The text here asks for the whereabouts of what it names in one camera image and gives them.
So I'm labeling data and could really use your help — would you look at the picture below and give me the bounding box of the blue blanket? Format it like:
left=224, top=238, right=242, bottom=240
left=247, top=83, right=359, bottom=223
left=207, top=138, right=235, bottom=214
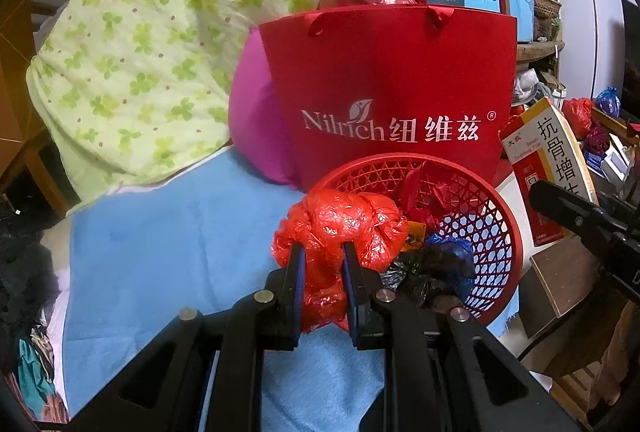
left=62, top=154, right=516, bottom=432

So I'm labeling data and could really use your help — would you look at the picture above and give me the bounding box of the small red plastic bag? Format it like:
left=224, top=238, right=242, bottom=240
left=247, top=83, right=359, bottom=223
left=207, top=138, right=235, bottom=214
left=562, top=98, right=593, bottom=138

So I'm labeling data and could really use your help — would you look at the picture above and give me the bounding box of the red paper bag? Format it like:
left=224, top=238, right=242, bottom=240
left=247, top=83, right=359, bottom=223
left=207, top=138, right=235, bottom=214
left=257, top=6, right=518, bottom=193

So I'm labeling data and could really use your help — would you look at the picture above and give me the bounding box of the colourful clothes pile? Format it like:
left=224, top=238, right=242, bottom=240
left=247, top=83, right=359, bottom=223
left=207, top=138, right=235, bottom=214
left=17, top=322, right=68, bottom=423

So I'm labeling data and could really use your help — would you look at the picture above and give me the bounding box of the magenta pillow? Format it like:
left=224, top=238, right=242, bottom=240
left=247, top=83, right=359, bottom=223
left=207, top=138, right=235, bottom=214
left=227, top=32, right=306, bottom=185

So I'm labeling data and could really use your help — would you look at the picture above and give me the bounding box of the white bedsheet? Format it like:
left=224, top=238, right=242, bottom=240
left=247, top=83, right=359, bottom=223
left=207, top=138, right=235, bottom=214
left=40, top=212, right=76, bottom=418

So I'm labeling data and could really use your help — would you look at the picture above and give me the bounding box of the black cloth pile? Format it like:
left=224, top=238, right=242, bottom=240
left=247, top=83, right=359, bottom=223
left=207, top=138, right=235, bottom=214
left=0, top=202, right=61, bottom=338

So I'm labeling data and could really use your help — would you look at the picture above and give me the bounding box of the green floral quilt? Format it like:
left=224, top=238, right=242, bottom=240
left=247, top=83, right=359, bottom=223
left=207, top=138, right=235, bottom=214
left=25, top=0, right=388, bottom=203

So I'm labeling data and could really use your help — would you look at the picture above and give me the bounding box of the brown cloth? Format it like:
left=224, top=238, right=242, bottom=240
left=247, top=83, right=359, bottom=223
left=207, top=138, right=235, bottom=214
left=587, top=297, right=640, bottom=413

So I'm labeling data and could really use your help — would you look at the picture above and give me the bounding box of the black plastic bag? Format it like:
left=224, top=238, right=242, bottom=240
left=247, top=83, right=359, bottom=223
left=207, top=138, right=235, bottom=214
left=382, top=242, right=476, bottom=308

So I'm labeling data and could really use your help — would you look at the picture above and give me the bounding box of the orange snack wrapper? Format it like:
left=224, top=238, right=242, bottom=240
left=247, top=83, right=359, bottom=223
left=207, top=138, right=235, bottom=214
left=400, top=221, right=427, bottom=258

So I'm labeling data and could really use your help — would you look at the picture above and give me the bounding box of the orange and white medicine box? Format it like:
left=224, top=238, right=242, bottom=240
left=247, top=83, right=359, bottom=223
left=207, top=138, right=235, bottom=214
left=500, top=98, right=598, bottom=247

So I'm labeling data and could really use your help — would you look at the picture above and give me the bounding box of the red mesh basket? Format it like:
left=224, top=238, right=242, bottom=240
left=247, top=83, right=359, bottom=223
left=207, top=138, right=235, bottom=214
left=310, top=153, right=523, bottom=327

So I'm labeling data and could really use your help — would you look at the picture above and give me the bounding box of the knotted red plastic bag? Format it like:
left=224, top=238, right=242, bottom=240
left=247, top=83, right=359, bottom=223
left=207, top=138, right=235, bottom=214
left=272, top=191, right=410, bottom=333

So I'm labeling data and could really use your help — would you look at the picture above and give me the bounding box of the brown wooden board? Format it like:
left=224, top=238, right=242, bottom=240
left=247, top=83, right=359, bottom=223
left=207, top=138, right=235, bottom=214
left=520, top=234, right=631, bottom=338

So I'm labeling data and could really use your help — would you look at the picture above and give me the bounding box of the small blue plastic bag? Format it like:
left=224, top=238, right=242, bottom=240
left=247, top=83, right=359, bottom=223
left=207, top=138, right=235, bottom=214
left=594, top=87, right=621, bottom=120

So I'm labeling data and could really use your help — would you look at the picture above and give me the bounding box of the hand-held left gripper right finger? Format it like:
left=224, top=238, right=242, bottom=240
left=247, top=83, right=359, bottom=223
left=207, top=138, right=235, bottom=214
left=341, top=242, right=581, bottom=432

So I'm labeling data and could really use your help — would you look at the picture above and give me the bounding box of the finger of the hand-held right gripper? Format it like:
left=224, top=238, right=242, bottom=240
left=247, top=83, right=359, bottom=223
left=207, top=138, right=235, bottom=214
left=529, top=179, right=616, bottom=258

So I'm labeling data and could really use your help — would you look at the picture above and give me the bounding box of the wicker basket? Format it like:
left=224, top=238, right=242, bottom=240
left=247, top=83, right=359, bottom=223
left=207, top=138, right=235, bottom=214
left=532, top=0, right=563, bottom=18

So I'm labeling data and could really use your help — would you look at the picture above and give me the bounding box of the dark red plastic bag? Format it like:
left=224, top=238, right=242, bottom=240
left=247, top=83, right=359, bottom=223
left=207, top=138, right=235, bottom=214
left=582, top=119, right=611, bottom=155

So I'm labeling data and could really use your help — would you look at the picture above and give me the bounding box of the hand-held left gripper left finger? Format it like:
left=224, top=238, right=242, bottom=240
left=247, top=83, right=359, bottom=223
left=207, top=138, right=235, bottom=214
left=70, top=242, right=307, bottom=432

